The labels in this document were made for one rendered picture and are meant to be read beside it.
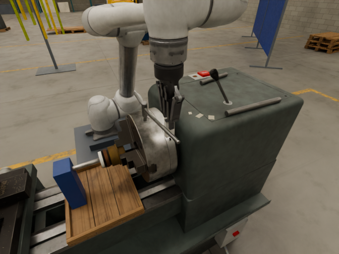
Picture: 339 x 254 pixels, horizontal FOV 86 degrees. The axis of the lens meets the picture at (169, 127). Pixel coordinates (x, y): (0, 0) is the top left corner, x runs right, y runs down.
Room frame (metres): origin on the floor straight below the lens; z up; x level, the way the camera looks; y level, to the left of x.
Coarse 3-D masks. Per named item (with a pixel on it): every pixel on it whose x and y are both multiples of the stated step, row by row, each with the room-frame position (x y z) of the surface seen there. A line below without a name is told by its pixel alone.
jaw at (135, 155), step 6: (138, 150) 0.55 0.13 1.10; (120, 156) 0.52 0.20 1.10; (126, 156) 0.52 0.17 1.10; (132, 156) 0.52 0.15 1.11; (138, 156) 0.52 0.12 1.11; (126, 162) 0.51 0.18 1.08; (132, 162) 0.49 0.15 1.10; (138, 162) 0.48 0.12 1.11; (144, 162) 0.48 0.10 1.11; (138, 168) 0.46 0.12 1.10; (144, 168) 0.47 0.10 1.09; (150, 168) 0.46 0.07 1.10
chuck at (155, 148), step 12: (132, 120) 0.59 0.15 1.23; (144, 132) 0.53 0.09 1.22; (156, 132) 0.54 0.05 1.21; (132, 144) 0.66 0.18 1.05; (144, 144) 0.50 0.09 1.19; (156, 144) 0.51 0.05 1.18; (144, 156) 0.48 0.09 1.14; (156, 156) 0.48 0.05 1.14; (168, 156) 0.50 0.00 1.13; (156, 168) 0.47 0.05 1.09; (168, 168) 0.49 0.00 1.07
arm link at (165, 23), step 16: (144, 0) 0.44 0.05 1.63; (160, 0) 0.41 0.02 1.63; (176, 0) 0.41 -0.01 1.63; (192, 0) 0.43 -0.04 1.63; (208, 0) 0.46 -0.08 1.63; (144, 16) 0.45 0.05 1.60; (160, 16) 0.41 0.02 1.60; (176, 16) 0.41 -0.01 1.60; (192, 16) 0.43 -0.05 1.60; (208, 16) 0.47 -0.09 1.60; (160, 32) 0.42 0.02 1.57; (176, 32) 0.42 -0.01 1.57
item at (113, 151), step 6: (114, 144) 0.57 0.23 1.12; (102, 150) 0.54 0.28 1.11; (108, 150) 0.54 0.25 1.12; (114, 150) 0.54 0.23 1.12; (120, 150) 0.55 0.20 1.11; (102, 156) 0.51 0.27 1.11; (108, 156) 0.52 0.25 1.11; (114, 156) 0.52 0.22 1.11; (108, 162) 0.50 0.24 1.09; (114, 162) 0.51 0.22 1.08; (120, 162) 0.51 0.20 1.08
